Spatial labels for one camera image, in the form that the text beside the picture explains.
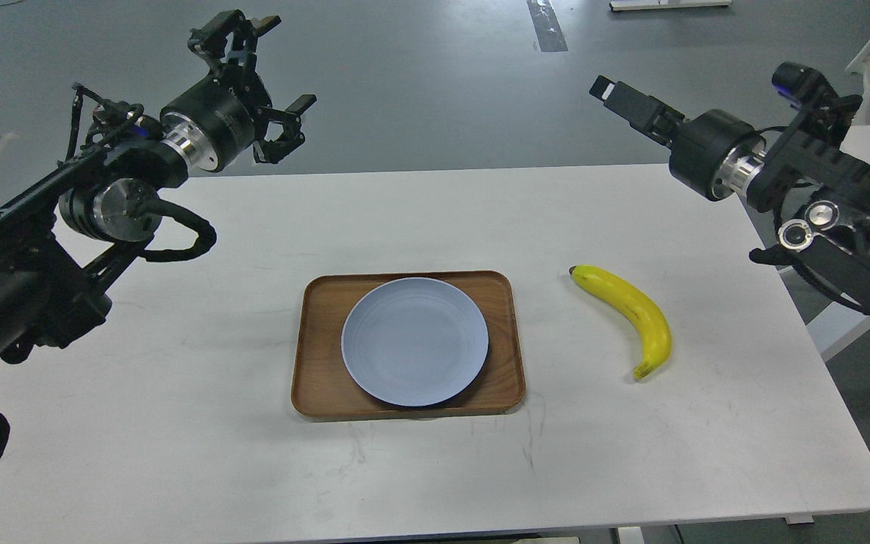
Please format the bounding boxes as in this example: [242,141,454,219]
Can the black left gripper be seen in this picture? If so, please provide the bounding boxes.
[159,9,317,172]

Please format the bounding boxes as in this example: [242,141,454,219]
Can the wooden tray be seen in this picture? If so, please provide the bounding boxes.
[291,270,527,421]

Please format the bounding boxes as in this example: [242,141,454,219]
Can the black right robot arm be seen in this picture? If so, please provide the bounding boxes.
[589,62,870,316]

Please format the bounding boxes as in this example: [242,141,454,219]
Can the light blue plate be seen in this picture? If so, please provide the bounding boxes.
[341,277,489,407]

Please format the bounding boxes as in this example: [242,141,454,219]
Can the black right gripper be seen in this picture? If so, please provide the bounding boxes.
[589,76,763,201]

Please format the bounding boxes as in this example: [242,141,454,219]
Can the white table base far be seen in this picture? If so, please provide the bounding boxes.
[609,0,734,13]

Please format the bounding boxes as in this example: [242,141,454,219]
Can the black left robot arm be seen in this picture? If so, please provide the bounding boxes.
[0,10,316,365]

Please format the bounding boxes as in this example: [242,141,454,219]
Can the yellow banana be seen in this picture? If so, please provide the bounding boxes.
[569,264,674,382]

